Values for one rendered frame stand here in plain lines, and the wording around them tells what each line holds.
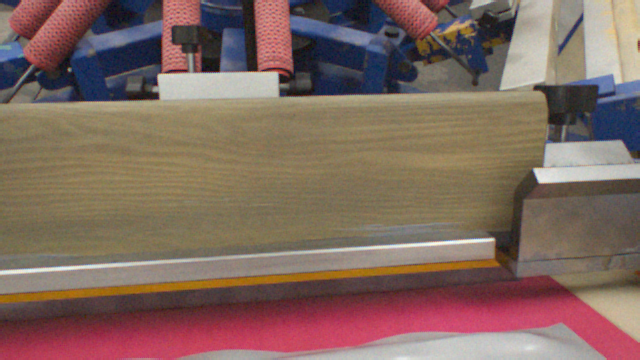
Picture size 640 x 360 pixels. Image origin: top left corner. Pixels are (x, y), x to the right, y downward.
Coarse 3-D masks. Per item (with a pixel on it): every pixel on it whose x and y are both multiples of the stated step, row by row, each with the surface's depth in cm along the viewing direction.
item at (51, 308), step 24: (216, 288) 21; (240, 288) 21; (264, 288) 21; (288, 288) 21; (312, 288) 21; (336, 288) 21; (360, 288) 22; (384, 288) 22; (408, 288) 22; (0, 312) 20; (24, 312) 20; (48, 312) 20; (72, 312) 20; (96, 312) 20; (120, 312) 21
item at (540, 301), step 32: (448, 288) 24; (480, 288) 23; (512, 288) 23; (544, 288) 23; (192, 320) 21; (224, 320) 21; (256, 320) 21; (288, 320) 21; (320, 320) 21; (352, 320) 21; (384, 320) 21; (416, 320) 20; (448, 320) 20; (480, 320) 20; (512, 320) 20; (544, 320) 20; (576, 320) 20; (608, 320) 20; (192, 352) 18; (608, 352) 18
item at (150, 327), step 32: (32, 320) 21; (64, 320) 21; (96, 320) 21; (128, 320) 21; (160, 320) 21; (0, 352) 19; (32, 352) 19; (64, 352) 19; (96, 352) 19; (128, 352) 19; (160, 352) 18
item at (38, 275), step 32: (64, 256) 19; (96, 256) 18; (128, 256) 18; (160, 256) 18; (192, 256) 18; (224, 256) 18; (256, 256) 18; (288, 256) 18; (320, 256) 19; (352, 256) 19; (384, 256) 19; (416, 256) 19; (448, 256) 19; (480, 256) 19; (0, 288) 17; (32, 288) 17; (64, 288) 17
